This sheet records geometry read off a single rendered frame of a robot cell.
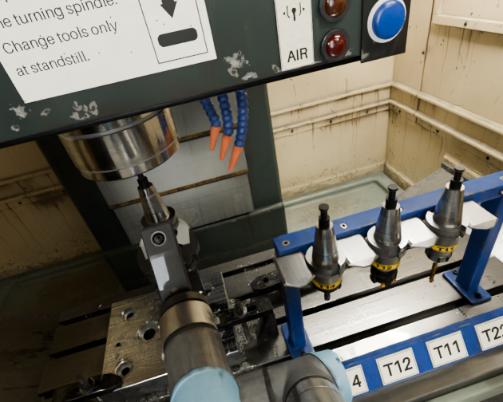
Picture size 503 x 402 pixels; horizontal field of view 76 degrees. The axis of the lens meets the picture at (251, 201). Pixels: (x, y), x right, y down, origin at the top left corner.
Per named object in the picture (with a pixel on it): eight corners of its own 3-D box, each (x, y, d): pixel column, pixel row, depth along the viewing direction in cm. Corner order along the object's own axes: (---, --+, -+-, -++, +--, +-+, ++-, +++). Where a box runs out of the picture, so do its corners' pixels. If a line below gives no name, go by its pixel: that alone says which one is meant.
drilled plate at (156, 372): (243, 362, 70) (238, 350, 67) (108, 406, 67) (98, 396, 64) (224, 282, 88) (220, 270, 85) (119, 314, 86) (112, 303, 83)
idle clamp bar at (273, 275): (346, 273, 89) (346, 257, 85) (257, 307, 85) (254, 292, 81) (337, 261, 93) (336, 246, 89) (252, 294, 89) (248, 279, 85)
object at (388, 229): (394, 225, 56) (398, 194, 52) (406, 242, 52) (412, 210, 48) (369, 230, 56) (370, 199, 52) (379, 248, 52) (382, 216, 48)
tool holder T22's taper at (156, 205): (168, 206, 61) (156, 175, 57) (172, 218, 57) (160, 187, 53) (144, 214, 60) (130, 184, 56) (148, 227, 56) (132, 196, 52)
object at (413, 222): (444, 243, 53) (445, 240, 52) (414, 253, 52) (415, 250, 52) (417, 218, 58) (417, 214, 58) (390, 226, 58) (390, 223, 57)
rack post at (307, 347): (317, 357, 72) (309, 269, 55) (294, 365, 72) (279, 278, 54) (301, 320, 80) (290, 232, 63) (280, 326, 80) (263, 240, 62)
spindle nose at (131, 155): (172, 124, 59) (148, 54, 52) (192, 159, 46) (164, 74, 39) (82, 151, 55) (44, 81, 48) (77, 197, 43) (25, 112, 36)
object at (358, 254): (382, 262, 52) (382, 259, 51) (351, 272, 51) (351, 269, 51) (360, 235, 57) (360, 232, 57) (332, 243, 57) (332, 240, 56)
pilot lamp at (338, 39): (348, 57, 29) (349, 29, 27) (325, 62, 29) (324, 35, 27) (345, 55, 29) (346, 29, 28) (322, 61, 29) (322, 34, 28)
